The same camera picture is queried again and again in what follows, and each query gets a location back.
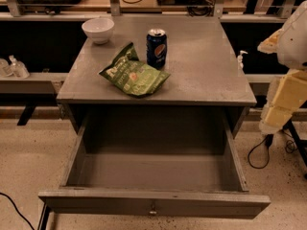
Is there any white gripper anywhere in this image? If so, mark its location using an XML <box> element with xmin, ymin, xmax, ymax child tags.
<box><xmin>259</xmin><ymin>70</ymin><xmax>307</xmax><ymax>134</ymax></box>

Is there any green jalapeno chip bag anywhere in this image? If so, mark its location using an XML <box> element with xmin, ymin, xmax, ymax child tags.
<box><xmin>99</xmin><ymin>42</ymin><xmax>170</xmax><ymax>97</ymax></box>

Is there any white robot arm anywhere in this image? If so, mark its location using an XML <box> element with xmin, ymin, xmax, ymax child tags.
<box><xmin>257</xmin><ymin>1</ymin><xmax>307</xmax><ymax>134</ymax></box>

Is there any grey cabinet with top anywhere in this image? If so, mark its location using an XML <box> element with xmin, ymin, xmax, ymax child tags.
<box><xmin>58</xmin><ymin>14</ymin><xmax>256</xmax><ymax>134</ymax></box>

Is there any open grey top drawer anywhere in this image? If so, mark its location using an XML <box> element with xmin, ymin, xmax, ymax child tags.
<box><xmin>39</xmin><ymin>105</ymin><xmax>271</xmax><ymax>219</ymax></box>

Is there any small white pump bottle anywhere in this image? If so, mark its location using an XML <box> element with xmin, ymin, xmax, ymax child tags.
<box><xmin>237</xmin><ymin>50</ymin><xmax>248</xmax><ymax>69</ymax></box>

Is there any blue pepsi soda can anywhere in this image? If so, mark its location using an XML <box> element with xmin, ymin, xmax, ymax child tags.
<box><xmin>147</xmin><ymin>29</ymin><xmax>167</xmax><ymax>69</ymax></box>

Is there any white ceramic bowl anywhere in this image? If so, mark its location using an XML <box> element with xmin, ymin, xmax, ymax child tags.
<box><xmin>82</xmin><ymin>17</ymin><xmax>114</xmax><ymax>44</ymax></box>

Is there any clear plastic bottle far left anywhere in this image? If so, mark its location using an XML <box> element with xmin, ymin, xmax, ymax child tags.
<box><xmin>0</xmin><ymin>58</ymin><xmax>12</xmax><ymax>77</ymax></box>

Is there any black cable on floor left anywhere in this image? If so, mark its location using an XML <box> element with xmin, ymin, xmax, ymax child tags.
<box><xmin>0</xmin><ymin>192</ymin><xmax>35</xmax><ymax>230</ymax></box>

